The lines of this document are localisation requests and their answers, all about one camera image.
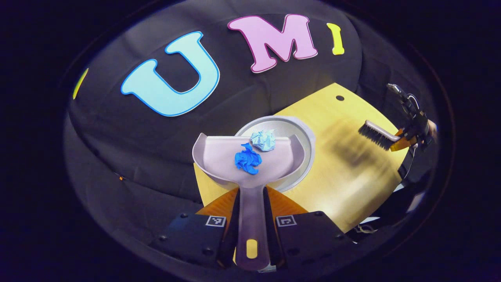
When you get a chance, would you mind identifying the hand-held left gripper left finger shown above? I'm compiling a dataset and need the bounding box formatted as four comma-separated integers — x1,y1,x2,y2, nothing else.
148,187,241,271

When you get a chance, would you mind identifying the dark blue paper ball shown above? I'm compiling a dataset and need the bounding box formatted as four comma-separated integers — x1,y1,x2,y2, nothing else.
234,143,263,175

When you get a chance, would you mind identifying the mauve plastic dustpan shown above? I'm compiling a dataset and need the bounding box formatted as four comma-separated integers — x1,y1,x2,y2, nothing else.
192,132,306,271

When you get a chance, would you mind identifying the light blue paper ball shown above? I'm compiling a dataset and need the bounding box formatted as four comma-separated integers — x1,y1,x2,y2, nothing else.
250,129,277,152

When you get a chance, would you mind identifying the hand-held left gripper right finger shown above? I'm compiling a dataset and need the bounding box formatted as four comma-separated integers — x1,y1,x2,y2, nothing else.
263,186,355,269

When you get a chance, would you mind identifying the white ribbed garbage bin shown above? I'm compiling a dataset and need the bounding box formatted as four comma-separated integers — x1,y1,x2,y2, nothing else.
235,116,316,192

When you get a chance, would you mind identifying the small mauve broom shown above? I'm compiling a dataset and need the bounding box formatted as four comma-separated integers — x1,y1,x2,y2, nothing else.
358,120,404,151

